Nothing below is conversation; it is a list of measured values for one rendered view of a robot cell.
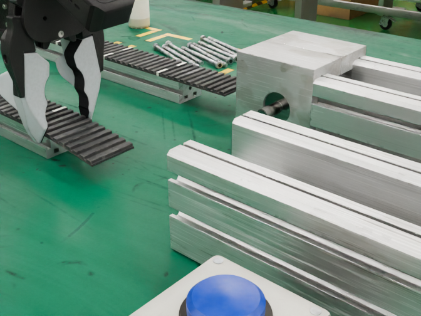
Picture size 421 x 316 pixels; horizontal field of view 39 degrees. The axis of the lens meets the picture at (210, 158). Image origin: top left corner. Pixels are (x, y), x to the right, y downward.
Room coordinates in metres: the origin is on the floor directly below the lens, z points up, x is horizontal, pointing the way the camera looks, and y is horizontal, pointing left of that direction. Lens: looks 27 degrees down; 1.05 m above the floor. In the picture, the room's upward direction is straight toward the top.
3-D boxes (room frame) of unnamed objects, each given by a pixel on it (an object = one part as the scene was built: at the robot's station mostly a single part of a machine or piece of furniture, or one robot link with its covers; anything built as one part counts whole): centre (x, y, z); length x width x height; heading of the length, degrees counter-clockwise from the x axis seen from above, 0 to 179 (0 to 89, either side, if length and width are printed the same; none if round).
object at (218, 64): (0.85, 0.01, 0.78); 0.11 x 0.01 x 0.01; 31
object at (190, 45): (0.85, 0.00, 0.78); 0.11 x 0.01 x 0.01; 31
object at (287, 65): (0.58, -0.08, 0.83); 0.12 x 0.09 x 0.10; 139
